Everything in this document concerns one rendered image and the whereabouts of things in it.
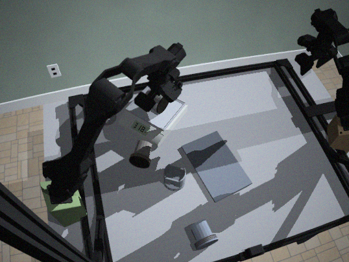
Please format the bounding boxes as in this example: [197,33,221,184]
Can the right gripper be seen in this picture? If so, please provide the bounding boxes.
[295,38,335,76]

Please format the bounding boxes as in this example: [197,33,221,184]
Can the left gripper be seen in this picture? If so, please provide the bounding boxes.
[134,68,180,112]

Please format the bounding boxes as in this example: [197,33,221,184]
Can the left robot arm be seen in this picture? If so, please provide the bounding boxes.
[47,43,186,204]

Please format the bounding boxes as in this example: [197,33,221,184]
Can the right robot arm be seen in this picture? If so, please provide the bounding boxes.
[297,8,349,131]

